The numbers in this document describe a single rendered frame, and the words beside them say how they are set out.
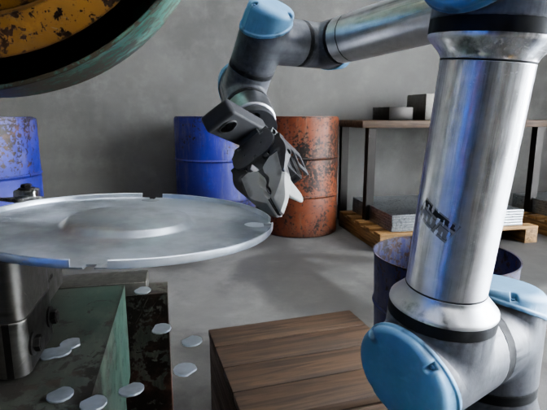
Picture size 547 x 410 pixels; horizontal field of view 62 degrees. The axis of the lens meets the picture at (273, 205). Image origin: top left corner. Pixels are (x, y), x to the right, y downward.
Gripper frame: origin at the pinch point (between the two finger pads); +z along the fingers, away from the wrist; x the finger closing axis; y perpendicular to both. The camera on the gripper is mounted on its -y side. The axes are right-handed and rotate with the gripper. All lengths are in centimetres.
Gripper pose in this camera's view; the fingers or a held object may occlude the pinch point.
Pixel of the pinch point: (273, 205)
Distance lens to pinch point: 56.3
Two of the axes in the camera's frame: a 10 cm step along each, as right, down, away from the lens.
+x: -7.7, 5.6, 3.0
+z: 2.2, 6.7, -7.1
